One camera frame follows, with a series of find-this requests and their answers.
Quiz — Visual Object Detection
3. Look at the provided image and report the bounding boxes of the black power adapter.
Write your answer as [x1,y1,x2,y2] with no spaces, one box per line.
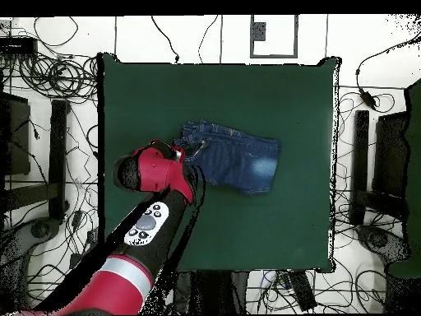
[359,87,378,110]

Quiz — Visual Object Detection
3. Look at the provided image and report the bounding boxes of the hanging dark green cloth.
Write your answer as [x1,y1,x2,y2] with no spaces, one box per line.
[387,78,421,280]

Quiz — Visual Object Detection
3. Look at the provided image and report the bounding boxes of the grey rectangular frame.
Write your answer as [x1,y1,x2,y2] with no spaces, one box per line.
[249,14,299,59]

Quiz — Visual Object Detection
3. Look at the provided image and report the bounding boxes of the dark green table cloth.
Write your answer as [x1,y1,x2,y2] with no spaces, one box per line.
[97,52,342,274]

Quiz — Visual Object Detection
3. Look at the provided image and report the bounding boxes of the small grey box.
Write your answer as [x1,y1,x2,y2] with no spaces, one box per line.
[251,21,266,42]

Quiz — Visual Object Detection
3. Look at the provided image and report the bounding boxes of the black wheeled stand base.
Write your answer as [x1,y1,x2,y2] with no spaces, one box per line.
[354,223,412,266]
[0,216,62,267]

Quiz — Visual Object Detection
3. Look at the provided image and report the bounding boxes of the black cable with plug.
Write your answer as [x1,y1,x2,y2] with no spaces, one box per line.
[150,15,181,64]

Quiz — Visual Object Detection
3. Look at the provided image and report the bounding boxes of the coiled black cable bundle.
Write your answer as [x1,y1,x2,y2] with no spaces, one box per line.
[17,52,99,101]

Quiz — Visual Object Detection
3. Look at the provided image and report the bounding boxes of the large black box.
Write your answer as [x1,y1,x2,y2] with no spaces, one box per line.
[0,91,32,177]
[372,109,412,198]

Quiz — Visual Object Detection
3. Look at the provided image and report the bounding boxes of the blue denim jeans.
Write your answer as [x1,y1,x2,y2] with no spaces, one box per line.
[172,118,282,196]

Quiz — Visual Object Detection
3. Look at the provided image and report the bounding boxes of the flat black electronics box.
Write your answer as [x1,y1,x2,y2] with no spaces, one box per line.
[0,36,39,56]

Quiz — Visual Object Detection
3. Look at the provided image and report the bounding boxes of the black power strip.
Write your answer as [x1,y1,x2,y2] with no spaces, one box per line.
[288,270,317,313]

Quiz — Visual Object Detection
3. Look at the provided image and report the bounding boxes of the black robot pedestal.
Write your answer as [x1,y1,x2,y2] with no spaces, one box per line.
[173,270,249,315]

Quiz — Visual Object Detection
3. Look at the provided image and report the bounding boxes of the black stand bar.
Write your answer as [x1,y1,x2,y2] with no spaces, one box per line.
[349,109,370,226]
[48,99,71,221]

